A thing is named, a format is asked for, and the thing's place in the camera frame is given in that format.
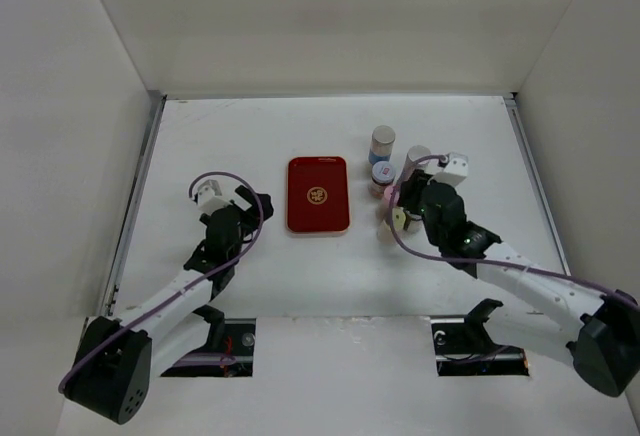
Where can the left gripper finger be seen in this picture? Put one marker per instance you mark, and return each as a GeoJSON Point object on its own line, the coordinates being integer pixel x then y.
{"type": "Point", "coordinates": [264, 208]}
{"type": "Point", "coordinates": [243, 198]}

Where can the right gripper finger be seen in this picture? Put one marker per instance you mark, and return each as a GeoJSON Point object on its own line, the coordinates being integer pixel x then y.
{"type": "Point", "coordinates": [408, 197]}
{"type": "Point", "coordinates": [426, 172]}

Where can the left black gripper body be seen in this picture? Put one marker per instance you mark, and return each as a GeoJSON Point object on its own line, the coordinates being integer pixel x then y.
{"type": "Point", "coordinates": [249, 220]}

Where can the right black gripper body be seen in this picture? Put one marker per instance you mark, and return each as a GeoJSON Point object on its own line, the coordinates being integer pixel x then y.
{"type": "Point", "coordinates": [436, 236]}

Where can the pink cap condiment bottle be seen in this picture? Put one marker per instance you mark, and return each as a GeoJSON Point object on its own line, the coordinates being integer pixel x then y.
{"type": "Point", "coordinates": [389, 199]}

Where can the yellow cap condiment bottle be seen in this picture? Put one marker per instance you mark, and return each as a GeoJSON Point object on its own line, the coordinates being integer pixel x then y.
{"type": "Point", "coordinates": [392, 222]}

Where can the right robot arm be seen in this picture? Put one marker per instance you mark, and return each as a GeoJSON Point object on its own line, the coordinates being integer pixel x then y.
{"type": "Point", "coordinates": [591, 328]}

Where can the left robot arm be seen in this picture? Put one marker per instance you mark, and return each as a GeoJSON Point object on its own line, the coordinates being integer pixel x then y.
{"type": "Point", "coordinates": [118, 357]}

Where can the tall silver cap spice bottle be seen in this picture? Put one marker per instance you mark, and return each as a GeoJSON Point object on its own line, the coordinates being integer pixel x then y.
{"type": "Point", "coordinates": [414, 160]}

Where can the red label jar front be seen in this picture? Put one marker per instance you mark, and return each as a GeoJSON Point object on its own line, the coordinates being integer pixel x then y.
{"type": "Point", "coordinates": [413, 226]}

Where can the red label jar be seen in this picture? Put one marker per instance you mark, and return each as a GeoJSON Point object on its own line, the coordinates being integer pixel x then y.
{"type": "Point", "coordinates": [413, 226]}
{"type": "Point", "coordinates": [383, 175]}

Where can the red label jar rear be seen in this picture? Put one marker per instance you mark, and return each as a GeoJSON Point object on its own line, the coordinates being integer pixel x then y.
{"type": "Point", "coordinates": [383, 175]}

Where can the red lacquer tray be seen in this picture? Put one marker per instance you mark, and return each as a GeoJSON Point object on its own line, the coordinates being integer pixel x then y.
{"type": "Point", "coordinates": [317, 199]}

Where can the blue label silver cap bottle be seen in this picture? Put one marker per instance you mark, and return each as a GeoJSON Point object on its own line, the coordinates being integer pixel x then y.
{"type": "Point", "coordinates": [382, 141]}

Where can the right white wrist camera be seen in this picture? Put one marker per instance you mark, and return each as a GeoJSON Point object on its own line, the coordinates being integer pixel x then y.
{"type": "Point", "coordinates": [453, 170]}

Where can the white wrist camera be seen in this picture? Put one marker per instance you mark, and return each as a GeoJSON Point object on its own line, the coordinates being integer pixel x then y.
{"type": "Point", "coordinates": [209, 197]}
{"type": "Point", "coordinates": [453, 170]}

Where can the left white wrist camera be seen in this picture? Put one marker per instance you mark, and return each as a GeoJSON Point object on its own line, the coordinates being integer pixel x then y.
{"type": "Point", "coordinates": [209, 197]}

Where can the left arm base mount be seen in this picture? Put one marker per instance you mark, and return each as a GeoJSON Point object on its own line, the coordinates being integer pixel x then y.
{"type": "Point", "coordinates": [226, 352]}

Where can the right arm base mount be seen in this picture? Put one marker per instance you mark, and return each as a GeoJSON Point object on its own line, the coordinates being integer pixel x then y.
{"type": "Point", "coordinates": [463, 347]}

